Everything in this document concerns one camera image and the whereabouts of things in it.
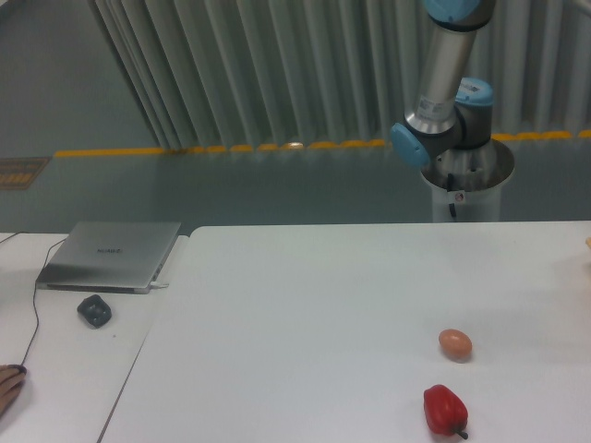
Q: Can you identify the person's hand on mouse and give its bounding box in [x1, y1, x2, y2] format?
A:
[0, 365, 28, 415]

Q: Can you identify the black mouse cable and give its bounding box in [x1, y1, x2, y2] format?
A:
[0, 231, 69, 366]

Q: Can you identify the white USB dongle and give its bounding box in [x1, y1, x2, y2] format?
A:
[150, 281, 169, 290]

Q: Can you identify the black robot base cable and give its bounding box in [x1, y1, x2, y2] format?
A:
[445, 173, 458, 220]

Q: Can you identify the silver closed laptop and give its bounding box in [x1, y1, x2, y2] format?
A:
[36, 221, 181, 293]

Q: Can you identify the red bell pepper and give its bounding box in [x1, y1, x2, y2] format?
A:
[423, 385, 468, 439]

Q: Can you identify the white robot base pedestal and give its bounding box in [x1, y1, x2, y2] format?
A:
[421, 139, 515, 222]

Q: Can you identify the brown egg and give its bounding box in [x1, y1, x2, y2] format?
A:
[439, 329, 473, 361]

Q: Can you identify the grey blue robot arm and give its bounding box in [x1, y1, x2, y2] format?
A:
[391, 1, 496, 167]

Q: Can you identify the black computer mouse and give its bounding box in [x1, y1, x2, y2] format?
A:
[8, 365, 28, 374]

